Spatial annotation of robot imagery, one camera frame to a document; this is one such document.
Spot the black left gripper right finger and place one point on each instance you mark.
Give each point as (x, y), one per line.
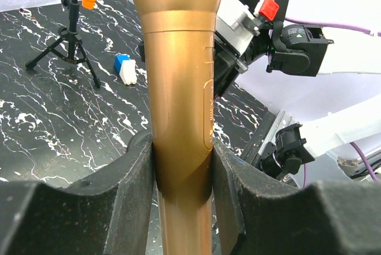
(257, 214)

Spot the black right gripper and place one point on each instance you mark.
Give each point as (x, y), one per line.
(227, 66)

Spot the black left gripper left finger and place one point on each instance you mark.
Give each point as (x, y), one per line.
(106, 212)

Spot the gold toy microphone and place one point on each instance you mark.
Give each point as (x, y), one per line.
(178, 38)

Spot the black tripod shock-mount stand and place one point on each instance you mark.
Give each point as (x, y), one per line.
(76, 53)

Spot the black round-base clamp stand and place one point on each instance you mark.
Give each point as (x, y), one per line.
(135, 139)

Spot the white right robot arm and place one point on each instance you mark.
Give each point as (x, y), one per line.
(299, 50)

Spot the blue and white block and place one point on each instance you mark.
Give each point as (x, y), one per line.
(126, 68)

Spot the aluminium frame rail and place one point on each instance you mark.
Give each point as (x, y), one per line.
(265, 133)

